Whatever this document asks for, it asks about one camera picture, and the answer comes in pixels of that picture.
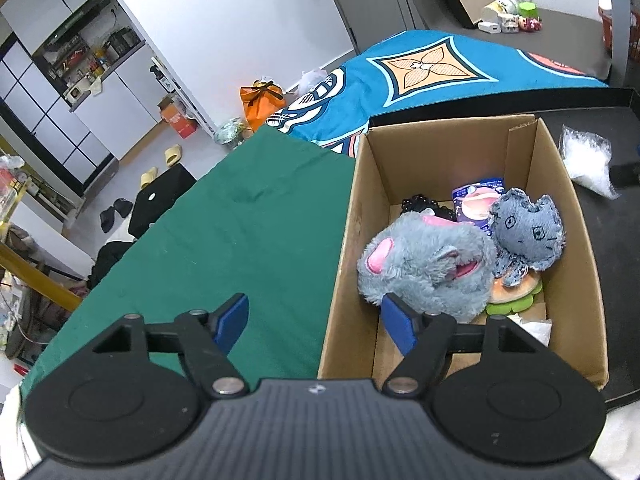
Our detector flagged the green cloth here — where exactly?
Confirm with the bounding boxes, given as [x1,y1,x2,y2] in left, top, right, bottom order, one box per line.
[20,125,362,397]

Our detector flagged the small figurines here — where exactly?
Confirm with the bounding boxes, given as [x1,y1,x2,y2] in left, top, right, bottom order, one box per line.
[500,12,544,35]

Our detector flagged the white fluffy cloth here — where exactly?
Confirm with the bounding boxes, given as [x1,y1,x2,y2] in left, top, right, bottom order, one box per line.
[590,400,640,480]

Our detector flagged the black beaded scrunchie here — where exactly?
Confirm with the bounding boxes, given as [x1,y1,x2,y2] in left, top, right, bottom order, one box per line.
[400,192,457,222]

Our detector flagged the grey fluffy plush toy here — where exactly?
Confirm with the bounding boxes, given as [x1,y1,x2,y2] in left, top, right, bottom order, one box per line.
[356,211,499,324]

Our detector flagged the black clothes pile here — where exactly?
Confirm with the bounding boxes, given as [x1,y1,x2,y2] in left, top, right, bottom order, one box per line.
[89,241,135,287]

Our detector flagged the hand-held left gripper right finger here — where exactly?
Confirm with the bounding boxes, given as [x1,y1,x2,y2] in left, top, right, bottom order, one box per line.
[381,293,552,400]

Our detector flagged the white kitchen cabinet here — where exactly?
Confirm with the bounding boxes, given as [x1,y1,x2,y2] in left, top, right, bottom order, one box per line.
[0,0,151,201]

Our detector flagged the white plastic bag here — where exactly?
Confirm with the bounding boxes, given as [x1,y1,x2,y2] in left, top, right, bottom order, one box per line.
[299,67,327,94]

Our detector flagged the red basket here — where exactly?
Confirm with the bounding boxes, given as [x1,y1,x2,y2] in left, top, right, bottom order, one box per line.
[598,0,640,59]

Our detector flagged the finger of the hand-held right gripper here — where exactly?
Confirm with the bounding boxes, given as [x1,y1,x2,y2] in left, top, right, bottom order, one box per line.
[608,161,640,188]

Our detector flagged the brown cardboard box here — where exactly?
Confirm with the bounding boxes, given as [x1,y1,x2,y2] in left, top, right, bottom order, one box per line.
[317,114,610,391]

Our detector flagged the blue patterned blanket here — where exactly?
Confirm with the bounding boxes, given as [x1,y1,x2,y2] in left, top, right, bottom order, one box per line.
[265,30,609,149]

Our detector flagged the clear plastic bag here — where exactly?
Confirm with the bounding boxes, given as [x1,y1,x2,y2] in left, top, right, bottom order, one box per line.
[557,124,621,200]

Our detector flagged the floral bag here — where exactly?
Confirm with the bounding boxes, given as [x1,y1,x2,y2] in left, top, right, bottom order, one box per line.
[214,117,246,147]

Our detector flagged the blue denim doll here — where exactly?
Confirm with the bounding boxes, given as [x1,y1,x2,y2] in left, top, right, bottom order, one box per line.
[487,187,567,288]

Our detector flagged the red cardboard box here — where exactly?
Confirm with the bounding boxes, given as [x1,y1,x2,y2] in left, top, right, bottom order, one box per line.
[159,97,199,140]

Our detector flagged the purple printed packet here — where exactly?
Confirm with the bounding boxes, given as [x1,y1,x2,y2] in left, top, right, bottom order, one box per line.
[451,177,506,234]

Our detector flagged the yellow wooden beam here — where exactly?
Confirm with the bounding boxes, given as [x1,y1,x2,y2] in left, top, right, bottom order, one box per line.
[0,245,84,312]

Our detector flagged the black chair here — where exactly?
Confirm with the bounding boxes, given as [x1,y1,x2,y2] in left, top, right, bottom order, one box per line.
[127,164,197,239]

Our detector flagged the grey pole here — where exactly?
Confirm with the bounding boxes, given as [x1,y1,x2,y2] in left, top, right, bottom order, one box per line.
[606,0,632,87]

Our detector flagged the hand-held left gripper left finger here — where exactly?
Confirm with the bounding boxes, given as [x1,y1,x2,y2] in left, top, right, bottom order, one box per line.
[92,293,250,400]

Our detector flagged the white rack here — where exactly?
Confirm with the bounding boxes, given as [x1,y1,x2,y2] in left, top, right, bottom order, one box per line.
[150,56,216,132]

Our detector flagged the orange bag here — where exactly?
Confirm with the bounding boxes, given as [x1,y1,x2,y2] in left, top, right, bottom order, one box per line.
[239,79,286,131]

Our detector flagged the hamburger plush toy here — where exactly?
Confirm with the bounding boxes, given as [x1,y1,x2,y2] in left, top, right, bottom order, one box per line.
[487,270,544,317]

